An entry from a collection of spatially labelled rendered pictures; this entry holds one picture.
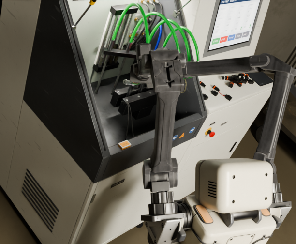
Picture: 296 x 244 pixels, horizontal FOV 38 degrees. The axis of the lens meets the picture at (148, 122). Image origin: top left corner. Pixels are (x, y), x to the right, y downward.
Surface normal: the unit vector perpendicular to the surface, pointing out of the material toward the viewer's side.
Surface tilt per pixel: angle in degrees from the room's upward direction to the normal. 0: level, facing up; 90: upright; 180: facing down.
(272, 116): 67
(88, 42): 90
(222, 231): 16
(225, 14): 76
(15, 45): 90
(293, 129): 0
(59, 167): 90
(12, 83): 90
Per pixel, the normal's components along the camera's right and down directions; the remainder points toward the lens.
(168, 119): 0.12, 0.65
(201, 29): 0.70, 0.45
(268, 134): -0.53, -0.07
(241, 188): 0.46, 0.02
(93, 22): 0.65, 0.64
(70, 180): -0.69, 0.26
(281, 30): 0.32, 0.69
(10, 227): 0.32, -0.72
